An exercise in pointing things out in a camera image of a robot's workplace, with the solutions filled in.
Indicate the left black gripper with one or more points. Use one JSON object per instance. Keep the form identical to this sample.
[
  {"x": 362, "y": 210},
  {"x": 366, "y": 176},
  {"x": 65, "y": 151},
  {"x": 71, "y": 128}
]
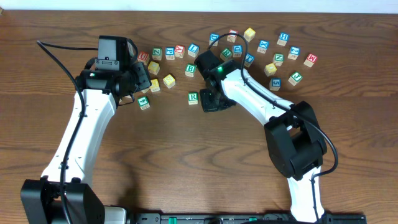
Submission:
[{"x": 140, "y": 76}]

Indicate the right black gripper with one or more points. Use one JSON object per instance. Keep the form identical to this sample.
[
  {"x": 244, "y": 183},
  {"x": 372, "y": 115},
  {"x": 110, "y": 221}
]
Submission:
[{"x": 207, "y": 106}]

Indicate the green r block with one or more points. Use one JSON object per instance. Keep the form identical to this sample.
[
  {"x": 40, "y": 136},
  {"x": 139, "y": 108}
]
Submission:
[
  {"x": 226, "y": 54},
  {"x": 193, "y": 98}
]

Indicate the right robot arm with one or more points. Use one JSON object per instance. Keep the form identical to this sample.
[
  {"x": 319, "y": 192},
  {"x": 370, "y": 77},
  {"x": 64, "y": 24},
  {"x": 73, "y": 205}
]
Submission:
[{"x": 295, "y": 146}]

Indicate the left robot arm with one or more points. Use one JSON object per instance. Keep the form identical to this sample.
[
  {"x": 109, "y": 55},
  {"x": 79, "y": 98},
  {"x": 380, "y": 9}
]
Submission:
[{"x": 64, "y": 194}]

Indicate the green tilted letter block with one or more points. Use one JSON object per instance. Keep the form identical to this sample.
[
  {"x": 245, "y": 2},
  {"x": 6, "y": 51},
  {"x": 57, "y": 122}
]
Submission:
[{"x": 145, "y": 90}]

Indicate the yellow block beside green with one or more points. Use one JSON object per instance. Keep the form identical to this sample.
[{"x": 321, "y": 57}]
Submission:
[{"x": 155, "y": 87}]

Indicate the yellow block upper left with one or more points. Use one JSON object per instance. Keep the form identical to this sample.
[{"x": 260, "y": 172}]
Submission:
[{"x": 153, "y": 67}]

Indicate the red U block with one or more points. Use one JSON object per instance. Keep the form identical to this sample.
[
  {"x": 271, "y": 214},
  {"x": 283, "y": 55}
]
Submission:
[{"x": 143, "y": 57}]

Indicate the green 4 block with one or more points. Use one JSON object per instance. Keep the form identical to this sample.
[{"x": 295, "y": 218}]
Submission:
[{"x": 143, "y": 103}]

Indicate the yellow S block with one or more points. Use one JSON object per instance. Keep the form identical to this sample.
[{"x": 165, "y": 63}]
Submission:
[{"x": 169, "y": 81}]

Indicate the green Z block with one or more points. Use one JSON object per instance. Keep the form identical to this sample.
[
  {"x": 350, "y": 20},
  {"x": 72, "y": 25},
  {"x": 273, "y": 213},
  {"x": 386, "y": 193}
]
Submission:
[{"x": 157, "y": 53}]

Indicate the green B block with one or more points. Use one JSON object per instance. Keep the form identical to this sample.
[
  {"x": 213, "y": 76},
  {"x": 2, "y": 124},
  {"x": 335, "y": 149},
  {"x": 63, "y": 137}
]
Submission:
[{"x": 190, "y": 70}]

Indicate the blue P block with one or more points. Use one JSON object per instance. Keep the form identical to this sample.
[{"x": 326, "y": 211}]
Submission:
[{"x": 170, "y": 53}]

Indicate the red A block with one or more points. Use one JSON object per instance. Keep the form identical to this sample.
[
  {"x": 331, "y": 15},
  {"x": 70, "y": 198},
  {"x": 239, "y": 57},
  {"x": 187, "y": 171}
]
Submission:
[{"x": 179, "y": 51}]

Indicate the blue L block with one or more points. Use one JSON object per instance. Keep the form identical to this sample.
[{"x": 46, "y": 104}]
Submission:
[{"x": 193, "y": 50}]

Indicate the blue T block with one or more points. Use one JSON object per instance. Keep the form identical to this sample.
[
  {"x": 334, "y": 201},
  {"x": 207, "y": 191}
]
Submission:
[{"x": 248, "y": 60}]

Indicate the blue D block middle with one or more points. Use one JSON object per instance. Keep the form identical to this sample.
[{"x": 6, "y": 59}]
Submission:
[{"x": 237, "y": 51}]

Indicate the blue d block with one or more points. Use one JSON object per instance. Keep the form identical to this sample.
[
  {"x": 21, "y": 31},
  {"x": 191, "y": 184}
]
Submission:
[
  {"x": 213, "y": 40},
  {"x": 237, "y": 51}
]

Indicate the blue D block top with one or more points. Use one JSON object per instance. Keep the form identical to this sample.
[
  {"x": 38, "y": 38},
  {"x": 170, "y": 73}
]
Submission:
[{"x": 213, "y": 40}]

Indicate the red I block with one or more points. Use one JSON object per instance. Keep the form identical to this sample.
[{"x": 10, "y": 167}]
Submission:
[{"x": 232, "y": 36}]

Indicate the blue 5 block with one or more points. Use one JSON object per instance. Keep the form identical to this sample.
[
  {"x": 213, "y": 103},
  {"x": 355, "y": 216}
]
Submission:
[{"x": 275, "y": 84}]

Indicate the yellow block right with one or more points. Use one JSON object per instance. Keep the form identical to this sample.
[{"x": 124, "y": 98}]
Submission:
[{"x": 270, "y": 69}]

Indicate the blue X block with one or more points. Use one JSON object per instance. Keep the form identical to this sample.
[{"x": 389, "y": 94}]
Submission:
[{"x": 263, "y": 46}]

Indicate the yellow block top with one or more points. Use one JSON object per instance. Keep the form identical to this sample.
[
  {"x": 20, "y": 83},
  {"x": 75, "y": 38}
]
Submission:
[{"x": 249, "y": 34}]

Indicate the green N block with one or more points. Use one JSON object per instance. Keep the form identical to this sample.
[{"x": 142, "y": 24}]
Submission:
[{"x": 278, "y": 59}]

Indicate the green J block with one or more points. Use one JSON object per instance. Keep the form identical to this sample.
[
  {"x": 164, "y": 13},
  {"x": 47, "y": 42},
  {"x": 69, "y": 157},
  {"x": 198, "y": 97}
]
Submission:
[{"x": 295, "y": 78}]

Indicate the blue H block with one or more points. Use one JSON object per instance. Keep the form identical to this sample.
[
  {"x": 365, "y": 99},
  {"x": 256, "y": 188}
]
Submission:
[{"x": 283, "y": 39}]

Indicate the blue 2 block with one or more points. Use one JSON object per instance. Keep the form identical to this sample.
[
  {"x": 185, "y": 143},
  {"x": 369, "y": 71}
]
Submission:
[{"x": 294, "y": 52}]

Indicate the red M block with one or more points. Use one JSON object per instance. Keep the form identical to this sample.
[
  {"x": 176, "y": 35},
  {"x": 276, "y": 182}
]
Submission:
[{"x": 310, "y": 60}]

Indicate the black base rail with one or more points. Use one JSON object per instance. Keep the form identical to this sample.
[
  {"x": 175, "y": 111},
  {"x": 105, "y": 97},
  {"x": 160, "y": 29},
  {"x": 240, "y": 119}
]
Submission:
[{"x": 270, "y": 218}]

